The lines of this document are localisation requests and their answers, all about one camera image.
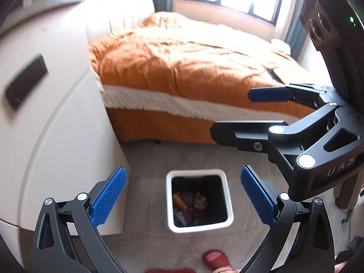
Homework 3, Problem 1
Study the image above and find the gold foil wrapper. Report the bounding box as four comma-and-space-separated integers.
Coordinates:
193, 192, 208, 210

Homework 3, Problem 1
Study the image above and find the white square trash bin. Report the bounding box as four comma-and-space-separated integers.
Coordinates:
166, 169, 234, 234

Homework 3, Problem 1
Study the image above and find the red slipper right foot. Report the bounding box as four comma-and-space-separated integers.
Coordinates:
202, 250, 233, 271

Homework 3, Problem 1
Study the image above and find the white drawer cabinet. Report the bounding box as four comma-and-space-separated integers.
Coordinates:
1, 0, 128, 230

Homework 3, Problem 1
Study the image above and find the orange bed cover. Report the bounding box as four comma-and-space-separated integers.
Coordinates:
88, 12, 313, 144

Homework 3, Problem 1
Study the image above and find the cream padded headboard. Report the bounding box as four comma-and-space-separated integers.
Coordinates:
86, 0, 155, 43

